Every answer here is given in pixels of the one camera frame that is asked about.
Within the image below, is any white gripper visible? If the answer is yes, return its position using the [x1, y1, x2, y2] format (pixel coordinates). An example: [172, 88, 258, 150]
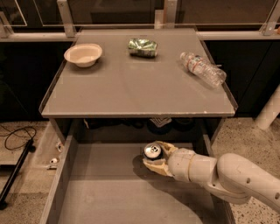
[143, 141, 196, 182]

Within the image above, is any black cable on floor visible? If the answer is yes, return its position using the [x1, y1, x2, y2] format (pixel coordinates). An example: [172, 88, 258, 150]
[0, 124, 38, 151]

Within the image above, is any green crumpled chip bag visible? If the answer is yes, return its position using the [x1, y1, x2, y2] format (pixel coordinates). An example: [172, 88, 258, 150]
[128, 38, 158, 58]

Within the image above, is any white metal railing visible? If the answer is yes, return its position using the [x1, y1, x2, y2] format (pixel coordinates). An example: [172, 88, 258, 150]
[0, 0, 280, 42]

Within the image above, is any grey cabinet with top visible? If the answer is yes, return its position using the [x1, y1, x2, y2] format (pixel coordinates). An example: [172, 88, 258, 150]
[39, 28, 237, 139]

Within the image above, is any clear plastic water bottle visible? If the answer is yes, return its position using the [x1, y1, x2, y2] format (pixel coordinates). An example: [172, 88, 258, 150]
[180, 52, 227, 88]

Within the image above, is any open grey top drawer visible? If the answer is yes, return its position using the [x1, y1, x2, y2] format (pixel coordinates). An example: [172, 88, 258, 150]
[39, 136, 235, 224]

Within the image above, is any black floor stand bar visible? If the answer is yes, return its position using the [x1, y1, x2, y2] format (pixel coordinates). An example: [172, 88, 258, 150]
[0, 139, 36, 210]

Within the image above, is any white paper bowl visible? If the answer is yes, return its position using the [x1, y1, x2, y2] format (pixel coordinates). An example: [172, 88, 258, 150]
[64, 44, 102, 67]

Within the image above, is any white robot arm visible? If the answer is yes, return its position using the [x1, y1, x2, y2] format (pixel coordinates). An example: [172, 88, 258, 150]
[143, 141, 280, 212]

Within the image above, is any white cylindrical post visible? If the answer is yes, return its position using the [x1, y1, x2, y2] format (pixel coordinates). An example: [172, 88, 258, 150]
[255, 84, 280, 130]

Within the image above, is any blue pepsi can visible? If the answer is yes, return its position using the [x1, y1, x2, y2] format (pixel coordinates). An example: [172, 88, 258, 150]
[143, 143, 163, 160]

